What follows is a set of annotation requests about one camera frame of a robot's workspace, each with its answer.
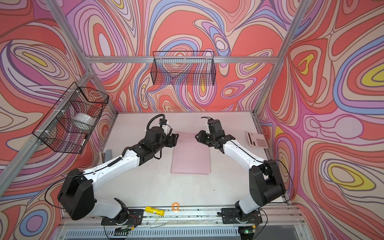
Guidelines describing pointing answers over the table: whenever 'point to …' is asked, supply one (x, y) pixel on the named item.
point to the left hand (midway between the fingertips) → (174, 133)
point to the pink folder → (190, 155)
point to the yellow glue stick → (154, 210)
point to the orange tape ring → (175, 206)
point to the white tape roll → (84, 118)
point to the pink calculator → (257, 140)
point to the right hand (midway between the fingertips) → (198, 140)
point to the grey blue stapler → (108, 155)
